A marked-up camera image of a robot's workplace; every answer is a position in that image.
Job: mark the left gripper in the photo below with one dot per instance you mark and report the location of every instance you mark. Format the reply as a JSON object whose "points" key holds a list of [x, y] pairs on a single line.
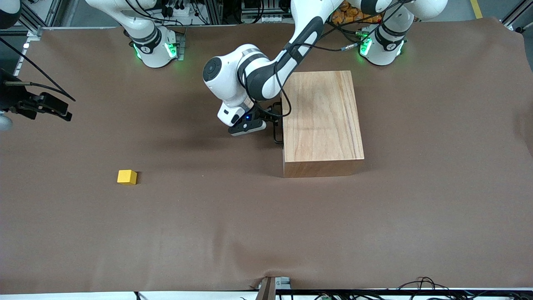
{"points": [[271, 118]]}

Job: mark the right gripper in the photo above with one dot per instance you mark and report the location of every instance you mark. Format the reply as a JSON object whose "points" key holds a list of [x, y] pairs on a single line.
{"points": [[12, 96]]}

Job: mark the yellow block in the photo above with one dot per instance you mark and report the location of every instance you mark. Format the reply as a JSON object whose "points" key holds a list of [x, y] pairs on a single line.
{"points": [[126, 177]]}

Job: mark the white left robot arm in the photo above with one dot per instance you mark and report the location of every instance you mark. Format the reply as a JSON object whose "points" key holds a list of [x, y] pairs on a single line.
{"points": [[258, 75]]}

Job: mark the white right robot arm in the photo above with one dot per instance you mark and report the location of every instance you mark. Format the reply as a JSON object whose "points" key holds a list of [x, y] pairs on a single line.
{"points": [[152, 39]]}

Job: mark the wooden cabinet box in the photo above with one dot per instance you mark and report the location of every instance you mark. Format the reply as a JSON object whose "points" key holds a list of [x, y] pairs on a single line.
{"points": [[322, 121]]}

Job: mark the brown table cover sheet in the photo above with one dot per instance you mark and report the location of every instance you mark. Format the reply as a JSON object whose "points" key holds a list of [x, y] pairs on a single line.
{"points": [[208, 229]]}

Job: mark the orange objects pile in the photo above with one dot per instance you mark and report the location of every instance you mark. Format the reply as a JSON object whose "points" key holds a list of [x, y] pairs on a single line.
{"points": [[354, 16]]}

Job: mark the white power strip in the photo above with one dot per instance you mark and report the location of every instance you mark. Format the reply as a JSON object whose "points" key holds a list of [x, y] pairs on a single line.
{"points": [[177, 8]]}

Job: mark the aluminium frame bracket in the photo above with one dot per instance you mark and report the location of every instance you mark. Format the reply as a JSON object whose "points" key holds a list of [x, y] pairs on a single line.
{"points": [[270, 287]]}

